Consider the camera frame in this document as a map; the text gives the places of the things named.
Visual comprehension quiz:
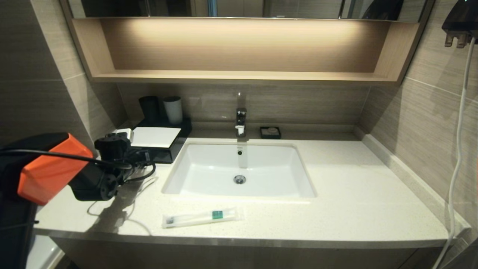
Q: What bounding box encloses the black box drawer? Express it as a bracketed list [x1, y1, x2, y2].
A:
[151, 148, 175, 164]

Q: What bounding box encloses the black box white lid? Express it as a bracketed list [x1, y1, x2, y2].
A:
[131, 127, 186, 164]

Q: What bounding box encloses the black cup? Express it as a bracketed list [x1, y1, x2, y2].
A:
[139, 96, 162, 122]

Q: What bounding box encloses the grey white cup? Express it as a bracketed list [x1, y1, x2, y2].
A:
[164, 96, 184, 125]

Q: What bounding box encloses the white sink basin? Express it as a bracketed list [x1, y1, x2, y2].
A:
[162, 141, 317, 198]

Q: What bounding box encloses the packaged toothbrush green label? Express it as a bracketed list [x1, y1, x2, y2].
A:
[162, 207, 244, 228]

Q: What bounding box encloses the chrome faucet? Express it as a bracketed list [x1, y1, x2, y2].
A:
[235, 108, 248, 137]

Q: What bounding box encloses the white bathtub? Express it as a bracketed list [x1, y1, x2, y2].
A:
[27, 234, 65, 269]

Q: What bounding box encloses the black soap dish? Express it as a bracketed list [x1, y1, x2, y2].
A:
[260, 126, 281, 140]

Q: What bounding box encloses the mirror cabinet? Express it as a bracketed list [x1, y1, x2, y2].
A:
[60, 0, 437, 21]

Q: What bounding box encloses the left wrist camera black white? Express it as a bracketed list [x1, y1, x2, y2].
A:
[94, 128, 134, 162]

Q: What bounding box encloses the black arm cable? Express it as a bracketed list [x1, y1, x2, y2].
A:
[0, 149, 157, 184]

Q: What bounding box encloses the wooden wall shelf niche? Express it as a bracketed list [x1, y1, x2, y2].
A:
[72, 17, 420, 84]

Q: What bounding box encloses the black wall hair dryer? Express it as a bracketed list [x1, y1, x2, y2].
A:
[441, 0, 478, 48]

